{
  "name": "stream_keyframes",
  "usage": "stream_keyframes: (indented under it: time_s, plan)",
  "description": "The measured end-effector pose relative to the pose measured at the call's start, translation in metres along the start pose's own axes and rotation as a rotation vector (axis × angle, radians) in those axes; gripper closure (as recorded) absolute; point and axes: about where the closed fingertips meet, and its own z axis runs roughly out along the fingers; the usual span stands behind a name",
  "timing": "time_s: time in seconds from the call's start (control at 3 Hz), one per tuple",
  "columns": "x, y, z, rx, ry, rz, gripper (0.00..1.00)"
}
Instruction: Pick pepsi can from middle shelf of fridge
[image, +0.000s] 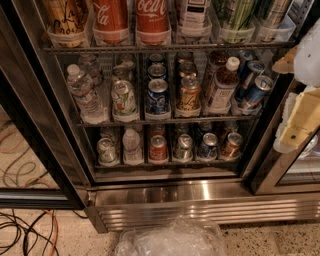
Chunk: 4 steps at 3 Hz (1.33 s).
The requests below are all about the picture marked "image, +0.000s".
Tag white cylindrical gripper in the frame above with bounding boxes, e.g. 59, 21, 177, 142
271, 45, 320, 155

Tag blue pepsi can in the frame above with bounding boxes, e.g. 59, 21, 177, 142
146, 79, 169, 115
147, 64, 167, 80
147, 53, 165, 65

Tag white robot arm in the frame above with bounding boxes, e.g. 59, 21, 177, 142
272, 19, 320, 153

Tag front tilted blue can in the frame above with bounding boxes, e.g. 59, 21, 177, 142
240, 75, 273, 110

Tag tilted blue can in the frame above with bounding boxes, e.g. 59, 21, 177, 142
235, 60, 265, 102
240, 75, 273, 110

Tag striped top right can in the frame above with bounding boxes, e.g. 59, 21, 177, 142
256, 0, 293, 29

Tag bottom orange can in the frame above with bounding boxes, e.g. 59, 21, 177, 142
220, 132, 243, 158

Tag bottom blue can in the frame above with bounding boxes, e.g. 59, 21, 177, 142
197, 133, 218, 159

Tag front gold lacroix can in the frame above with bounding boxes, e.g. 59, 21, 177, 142
176, 76, 200, 111

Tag bottom silver green can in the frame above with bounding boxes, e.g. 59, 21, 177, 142
174, 134, 193, 160

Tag stainless steel fridge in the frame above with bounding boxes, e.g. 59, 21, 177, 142
9, 0, 320, 234

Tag bottom red can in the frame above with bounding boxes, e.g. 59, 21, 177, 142
149, 135, 167, 161

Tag right coca cola can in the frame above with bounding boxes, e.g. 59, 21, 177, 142
135, 0, 168, 33

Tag coca cola can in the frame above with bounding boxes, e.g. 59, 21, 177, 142
92, 0, 128, 44
135, 0, 168, 33

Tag front white green can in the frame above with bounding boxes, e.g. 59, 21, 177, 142
111, 80, 137, 116

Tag white green can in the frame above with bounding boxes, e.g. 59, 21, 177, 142
97, 138, 118, 165
112, 65, 130, 82
111, 80, 137, 116

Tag bottom white green can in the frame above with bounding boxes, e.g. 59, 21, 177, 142
97, 138, 118, 165

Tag left coca cola can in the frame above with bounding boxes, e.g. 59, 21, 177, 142
92, 0, 128, 44

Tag open glass fridge door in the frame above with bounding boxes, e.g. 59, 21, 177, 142
0, 0, 89, 210

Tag white capped brown drink bottle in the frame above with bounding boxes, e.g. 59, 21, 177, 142
206, 56, 240, 109

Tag rear brown drink bottle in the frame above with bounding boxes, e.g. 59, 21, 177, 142
202, 51, 229, 94

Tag white labelled top bottle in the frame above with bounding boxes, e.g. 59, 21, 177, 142
175, 0, 211, 29

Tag bottom water bottle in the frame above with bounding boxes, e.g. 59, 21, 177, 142
122, 128, 143, 165

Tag clear plastic bag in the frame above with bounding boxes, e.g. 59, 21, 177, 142
114, 215, 227, 256

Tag front clear water bottle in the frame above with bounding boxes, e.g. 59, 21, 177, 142
67, 64, 107, 124

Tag clear water bottle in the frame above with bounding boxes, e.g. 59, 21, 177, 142
67, 64, 107, 124
78, 53, 104, 87

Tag rear clear water bottle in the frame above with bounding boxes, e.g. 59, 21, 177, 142
78, 53, 104, 87

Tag orange cable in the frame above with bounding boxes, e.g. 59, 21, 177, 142
43, 209, 60, 256

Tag black cables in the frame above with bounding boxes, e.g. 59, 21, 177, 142
0, 209, 89, 256

